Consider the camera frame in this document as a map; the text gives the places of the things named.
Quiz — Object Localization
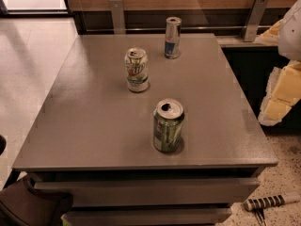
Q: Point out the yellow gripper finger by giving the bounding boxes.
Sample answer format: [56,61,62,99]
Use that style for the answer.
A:
[258,60,301,126]
[256,20,282,45]

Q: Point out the silver blue redbull can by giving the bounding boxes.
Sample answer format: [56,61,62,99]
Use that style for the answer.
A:
[165,17,182,59]

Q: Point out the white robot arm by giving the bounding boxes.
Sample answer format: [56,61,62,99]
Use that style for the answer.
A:
[256,0,301,126]

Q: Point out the dark green soda can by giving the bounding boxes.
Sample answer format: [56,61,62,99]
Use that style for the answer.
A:
[153,98,185,153]

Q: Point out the white green 7up can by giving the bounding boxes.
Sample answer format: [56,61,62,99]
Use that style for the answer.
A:
[124,47,149,92]

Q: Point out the lower grey drawer front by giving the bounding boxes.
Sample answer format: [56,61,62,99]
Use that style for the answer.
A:
[65,208,231,226]

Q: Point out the grey drawer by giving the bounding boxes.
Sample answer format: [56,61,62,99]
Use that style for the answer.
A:
[65,208,231,226]
[35,178,260,207]

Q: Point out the upper grey drawer front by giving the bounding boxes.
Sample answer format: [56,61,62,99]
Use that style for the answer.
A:
[35,178,260,207]

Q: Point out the dark brown chair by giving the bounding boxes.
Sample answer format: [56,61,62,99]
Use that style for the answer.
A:
[0,175,73,226]

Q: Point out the right metal wall bracket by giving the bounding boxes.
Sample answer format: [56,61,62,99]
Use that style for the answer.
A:
[242,0,269,42]

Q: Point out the metal wall bracket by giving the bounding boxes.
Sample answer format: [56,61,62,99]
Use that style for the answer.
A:
[109,0,126,34]
[242,0,269,42]

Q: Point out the left metal wall bracket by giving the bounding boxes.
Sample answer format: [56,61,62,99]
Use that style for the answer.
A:
[109,0,126,34]

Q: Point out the horizontal metal rail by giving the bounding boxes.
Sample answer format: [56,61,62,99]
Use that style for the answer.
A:
[85,25,271,34]

